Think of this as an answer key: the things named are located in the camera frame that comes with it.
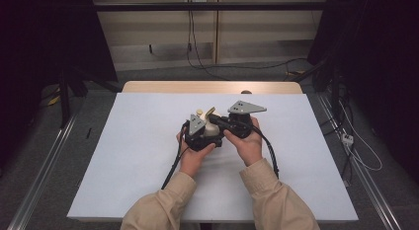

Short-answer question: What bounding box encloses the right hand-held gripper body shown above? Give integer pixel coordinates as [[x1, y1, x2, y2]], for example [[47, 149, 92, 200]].
[[226, 100, 268, 139]]

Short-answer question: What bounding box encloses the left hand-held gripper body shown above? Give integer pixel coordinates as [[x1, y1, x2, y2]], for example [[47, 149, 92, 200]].
[[183, 114, 208, 153]]

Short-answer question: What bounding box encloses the glass jar with cream lid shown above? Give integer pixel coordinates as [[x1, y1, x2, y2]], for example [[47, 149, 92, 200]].
[[195, 106, 225, 141]]

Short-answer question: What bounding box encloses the person's left hand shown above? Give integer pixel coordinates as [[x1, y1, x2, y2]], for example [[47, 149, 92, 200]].
[[176, 129, 217, 179]]

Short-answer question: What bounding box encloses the person's right hand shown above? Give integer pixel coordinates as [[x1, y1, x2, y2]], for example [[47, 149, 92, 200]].
[[222, 115, 264, 168]]

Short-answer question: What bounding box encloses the wooden table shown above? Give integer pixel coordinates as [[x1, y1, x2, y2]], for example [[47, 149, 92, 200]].
[[122, 80, 303, 95]]

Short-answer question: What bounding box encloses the white table mat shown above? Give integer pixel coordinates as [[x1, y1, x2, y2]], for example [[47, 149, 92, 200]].
[[66, 92, 360, 223]]

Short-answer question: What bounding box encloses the white power strip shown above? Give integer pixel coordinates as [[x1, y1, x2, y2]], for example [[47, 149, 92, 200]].
[[341, 132, 355, 146]]

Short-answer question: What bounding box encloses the black horizontal beam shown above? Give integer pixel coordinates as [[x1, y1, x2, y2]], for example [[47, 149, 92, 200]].
[[93, 1, 330, 12]]

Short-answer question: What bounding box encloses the black metal stand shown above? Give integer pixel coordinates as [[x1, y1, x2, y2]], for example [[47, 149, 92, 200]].
[[56, 67, 89, 129]]

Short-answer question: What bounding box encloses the yellow tape piece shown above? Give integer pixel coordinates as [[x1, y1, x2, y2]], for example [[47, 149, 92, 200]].
[[46, 87, 62, 107]]

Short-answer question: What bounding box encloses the black curtain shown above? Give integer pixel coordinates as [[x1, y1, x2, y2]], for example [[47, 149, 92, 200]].
[[0, 0, 119, 169], [307, 0, 419, 185]]

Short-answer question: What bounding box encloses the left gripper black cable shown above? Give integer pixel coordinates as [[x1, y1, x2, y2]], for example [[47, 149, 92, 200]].
[[160, 120, 191, 191]]

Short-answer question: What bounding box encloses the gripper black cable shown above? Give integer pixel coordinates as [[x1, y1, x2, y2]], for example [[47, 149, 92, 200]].
[[245, 120, 281, 181], [160, 120, 191, 191]]

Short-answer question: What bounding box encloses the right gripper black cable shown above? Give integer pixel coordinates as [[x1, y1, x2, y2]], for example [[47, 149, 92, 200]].
[[245, 120, 281, 181]]

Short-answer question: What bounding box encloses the black floor cable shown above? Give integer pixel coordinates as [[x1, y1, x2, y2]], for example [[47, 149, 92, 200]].
[[197, 57, 309, 72]]

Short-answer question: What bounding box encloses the black hanging cable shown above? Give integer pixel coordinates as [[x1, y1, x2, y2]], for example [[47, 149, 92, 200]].
[[186, 9, 229, 81]]

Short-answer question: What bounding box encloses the wooden wall post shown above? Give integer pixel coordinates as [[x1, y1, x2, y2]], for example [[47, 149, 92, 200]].
[[212, 0, 221, 65]]

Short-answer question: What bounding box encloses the white cable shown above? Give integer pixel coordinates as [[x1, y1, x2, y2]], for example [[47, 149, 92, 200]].
[[338, 101, 383, 173]]

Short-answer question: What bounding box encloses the metal floor rail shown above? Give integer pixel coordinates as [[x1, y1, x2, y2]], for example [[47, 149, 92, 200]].
[[316, 93, 402, 230], [7, 114, 79, 230]]

